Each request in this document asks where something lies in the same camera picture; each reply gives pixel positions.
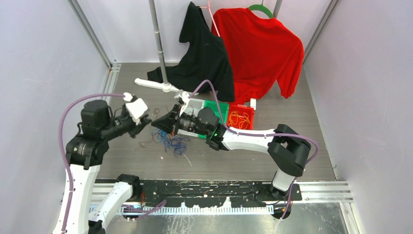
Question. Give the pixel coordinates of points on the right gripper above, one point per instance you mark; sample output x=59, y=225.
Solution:
x=169, y=121

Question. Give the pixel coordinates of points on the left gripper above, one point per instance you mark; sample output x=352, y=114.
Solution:
x=136, y=128

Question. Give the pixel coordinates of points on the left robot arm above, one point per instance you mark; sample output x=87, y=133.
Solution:
x=84, y=154

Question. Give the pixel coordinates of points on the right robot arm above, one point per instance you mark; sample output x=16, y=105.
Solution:
x=287, y=149

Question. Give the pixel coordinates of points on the green plastic bin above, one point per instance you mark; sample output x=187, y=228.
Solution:
x=224, y=107

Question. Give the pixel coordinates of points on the red plastic bin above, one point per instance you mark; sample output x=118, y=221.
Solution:
x=240, y=117

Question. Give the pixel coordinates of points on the white plastic bin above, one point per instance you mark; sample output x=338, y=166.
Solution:
x=193, y=107

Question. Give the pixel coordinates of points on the red sweatshirt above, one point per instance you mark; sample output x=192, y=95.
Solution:
x=261, y=52

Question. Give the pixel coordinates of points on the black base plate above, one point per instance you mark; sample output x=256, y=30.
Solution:
x=192, y=193

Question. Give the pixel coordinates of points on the white clothes rack stand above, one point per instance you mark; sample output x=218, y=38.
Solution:
x=166, y=86

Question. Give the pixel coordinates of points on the pink hanger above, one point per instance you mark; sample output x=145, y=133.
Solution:
x=208, y=7

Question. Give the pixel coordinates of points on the black t-shirt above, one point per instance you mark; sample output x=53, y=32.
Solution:
x=206, y=58

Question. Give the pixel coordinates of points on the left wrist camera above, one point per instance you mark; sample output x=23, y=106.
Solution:
x=136, y=110

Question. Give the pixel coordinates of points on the green hanger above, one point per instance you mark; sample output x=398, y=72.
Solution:
x=261, y=8

